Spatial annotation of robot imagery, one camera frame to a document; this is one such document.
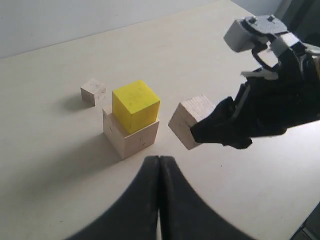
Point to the medium wooden cube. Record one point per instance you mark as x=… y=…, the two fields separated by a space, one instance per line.
x=188 y=113

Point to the large wooden cube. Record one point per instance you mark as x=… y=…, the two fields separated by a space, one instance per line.
x=127 y=144

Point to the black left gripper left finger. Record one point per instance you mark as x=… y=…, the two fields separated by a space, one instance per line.
x=134 y=215

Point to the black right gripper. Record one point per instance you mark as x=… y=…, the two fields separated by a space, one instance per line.
x=266 y=107

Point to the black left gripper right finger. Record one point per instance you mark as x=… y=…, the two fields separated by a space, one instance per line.
x=183 y=214

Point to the yellow cube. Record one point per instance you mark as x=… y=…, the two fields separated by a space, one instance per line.
x=135 y=106

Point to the small wooden cube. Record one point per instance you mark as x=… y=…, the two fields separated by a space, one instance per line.
x=93 y=92

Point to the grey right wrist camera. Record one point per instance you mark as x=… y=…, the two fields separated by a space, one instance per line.
x=256 y=31

